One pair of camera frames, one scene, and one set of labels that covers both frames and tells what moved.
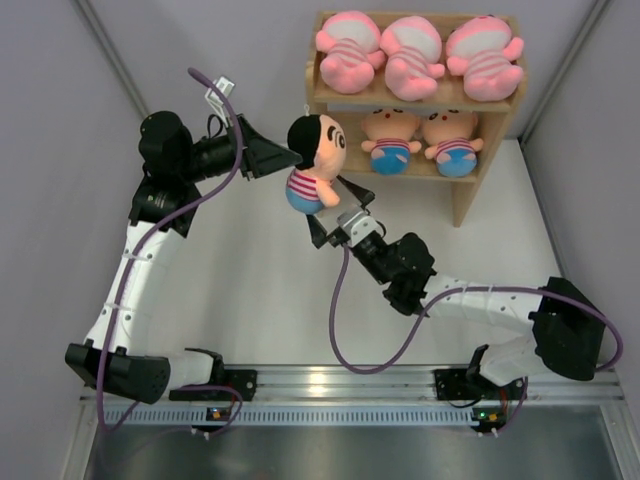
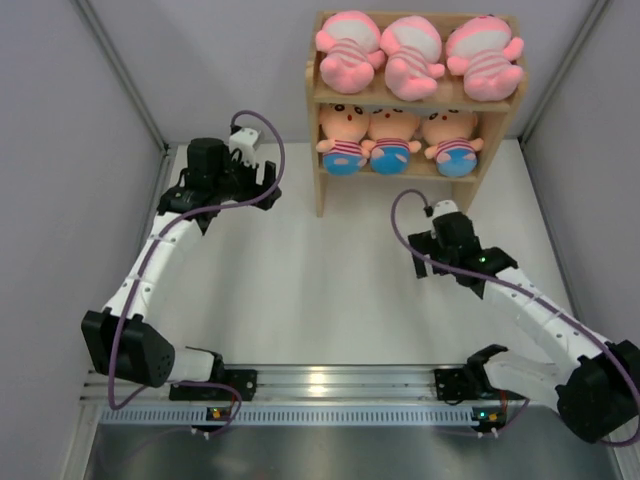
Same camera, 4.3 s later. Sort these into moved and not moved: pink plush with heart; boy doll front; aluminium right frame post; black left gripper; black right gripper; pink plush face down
Moved: black right gripper; black left gripper
Not moved: pink plush face down; pink plush with heart; boy doll front; aluminium right frame post
